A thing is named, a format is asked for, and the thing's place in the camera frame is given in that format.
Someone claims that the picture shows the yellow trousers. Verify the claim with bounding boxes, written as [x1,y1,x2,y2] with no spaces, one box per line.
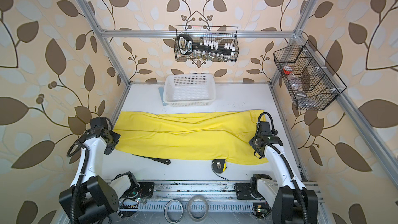
[114,110,268,166]

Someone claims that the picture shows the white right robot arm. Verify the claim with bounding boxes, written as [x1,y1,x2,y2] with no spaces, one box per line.
[234,112,319,224]

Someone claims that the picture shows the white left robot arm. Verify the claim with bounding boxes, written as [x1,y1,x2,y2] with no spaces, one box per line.
[59,117,154,224]

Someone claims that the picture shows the black yellow tape measure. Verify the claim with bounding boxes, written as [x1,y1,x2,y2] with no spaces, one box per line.
[211,159,229,181]

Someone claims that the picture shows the red capped item in basket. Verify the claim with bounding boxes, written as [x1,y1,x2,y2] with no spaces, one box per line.
[283,65,293,76]

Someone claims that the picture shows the green pipe wrench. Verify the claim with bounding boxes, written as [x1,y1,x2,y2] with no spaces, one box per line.
[135,155,171,165]

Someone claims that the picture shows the white perforated plastic basket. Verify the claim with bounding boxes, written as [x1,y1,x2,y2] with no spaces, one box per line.
[163,74,216,107]

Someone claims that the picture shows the tape roll left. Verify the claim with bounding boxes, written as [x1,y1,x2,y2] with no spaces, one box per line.
[164,199,184,224]

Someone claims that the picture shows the black tool with white bits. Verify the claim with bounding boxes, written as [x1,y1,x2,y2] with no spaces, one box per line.
[176,34,237,55]

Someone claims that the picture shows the side black wire basket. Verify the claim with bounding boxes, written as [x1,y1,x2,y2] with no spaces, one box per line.
[273,40,347,111]

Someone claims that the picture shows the aluminium frame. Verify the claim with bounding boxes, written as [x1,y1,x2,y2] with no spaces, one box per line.
[87,0,398,224]

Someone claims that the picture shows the back black wire basket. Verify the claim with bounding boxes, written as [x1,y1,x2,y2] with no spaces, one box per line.
[174,24,239,63]

